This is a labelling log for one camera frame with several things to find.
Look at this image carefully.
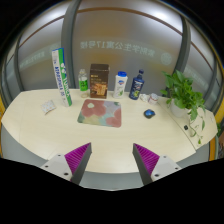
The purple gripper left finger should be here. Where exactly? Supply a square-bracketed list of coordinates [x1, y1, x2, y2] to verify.
[39, 142, 93, 186]

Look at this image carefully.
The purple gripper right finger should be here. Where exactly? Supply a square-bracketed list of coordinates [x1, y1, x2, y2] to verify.
[132, 142, 183, 187]

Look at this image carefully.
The blue black computer mouse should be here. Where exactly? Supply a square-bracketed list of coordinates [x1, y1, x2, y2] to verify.
[144, 109, 155, 119]

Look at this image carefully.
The floral mouse pad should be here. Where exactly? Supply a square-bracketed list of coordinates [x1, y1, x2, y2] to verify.
[77, 99, 121, 128]

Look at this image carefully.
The small white snack packet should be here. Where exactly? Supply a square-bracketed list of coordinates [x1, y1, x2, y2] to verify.
[41, 100, 56, 114]

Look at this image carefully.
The crumpled white tissue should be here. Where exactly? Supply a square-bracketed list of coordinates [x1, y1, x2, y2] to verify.
[140, 94, 149, 102]

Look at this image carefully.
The green potted plant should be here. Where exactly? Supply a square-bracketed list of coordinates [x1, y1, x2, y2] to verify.
[161, 70, 206, 144]

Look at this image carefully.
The dark blue bottle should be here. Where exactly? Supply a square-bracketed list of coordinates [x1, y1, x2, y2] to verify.
[129, 69, 144, 100]

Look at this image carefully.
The clear green-label bottle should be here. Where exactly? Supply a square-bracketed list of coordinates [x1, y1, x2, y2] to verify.
[78, 69, 88, 98]

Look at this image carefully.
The white blue-cap lotion bottle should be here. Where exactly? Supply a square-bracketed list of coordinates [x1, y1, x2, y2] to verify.
[113, 71, 128, 98]

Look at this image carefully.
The brown paper box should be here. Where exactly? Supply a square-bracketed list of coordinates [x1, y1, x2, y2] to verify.
[90, 64, 109, 99]

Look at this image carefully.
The green white shuttlecock tube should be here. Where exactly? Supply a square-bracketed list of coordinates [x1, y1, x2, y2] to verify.
[52, 48, 72, 107]

